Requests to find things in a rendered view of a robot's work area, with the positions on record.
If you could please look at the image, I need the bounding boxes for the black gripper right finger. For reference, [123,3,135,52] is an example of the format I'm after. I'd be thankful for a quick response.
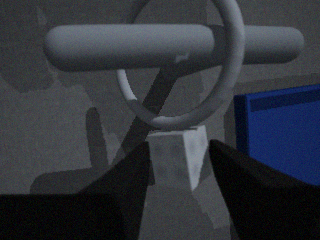
[209,139,320,240]

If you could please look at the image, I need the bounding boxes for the grey horizontal cylinder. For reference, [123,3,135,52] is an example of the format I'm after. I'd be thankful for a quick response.
[43,24,305,80]

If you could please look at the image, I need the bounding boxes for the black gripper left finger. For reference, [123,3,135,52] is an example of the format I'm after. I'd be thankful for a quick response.
[0,142,150,240]

